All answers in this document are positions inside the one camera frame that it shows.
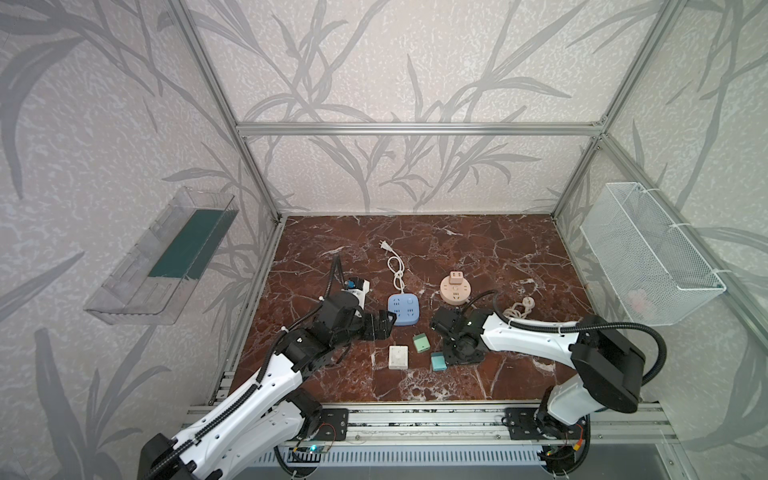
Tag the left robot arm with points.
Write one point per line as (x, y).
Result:
(271, 407)

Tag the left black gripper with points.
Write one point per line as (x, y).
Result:
(372, 324)

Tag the clear plastic wall bin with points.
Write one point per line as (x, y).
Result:
(155, 280)

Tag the pink round power strip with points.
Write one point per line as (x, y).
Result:
(454, 296)

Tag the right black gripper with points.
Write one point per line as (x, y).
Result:
(457, 347)

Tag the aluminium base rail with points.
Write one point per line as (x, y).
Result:
(481, 423)

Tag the teal plug adapter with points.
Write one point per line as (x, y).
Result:
(438, 362)

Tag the blue square power strip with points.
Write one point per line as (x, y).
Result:
(406, 308)

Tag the white plug adapter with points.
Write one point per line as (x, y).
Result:
(398, 358)

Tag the light green plug adapter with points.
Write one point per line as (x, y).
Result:
(421, 343)

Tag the pink plug adapter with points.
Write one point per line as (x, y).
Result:
(456, 278)

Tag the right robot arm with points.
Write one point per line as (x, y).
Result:
(612, 360)

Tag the white wire mesh basket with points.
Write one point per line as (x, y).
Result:
(656, 272)

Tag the aluminium frame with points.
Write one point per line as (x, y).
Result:
(689, 119)

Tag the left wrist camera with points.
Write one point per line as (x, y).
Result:
(358, 287)

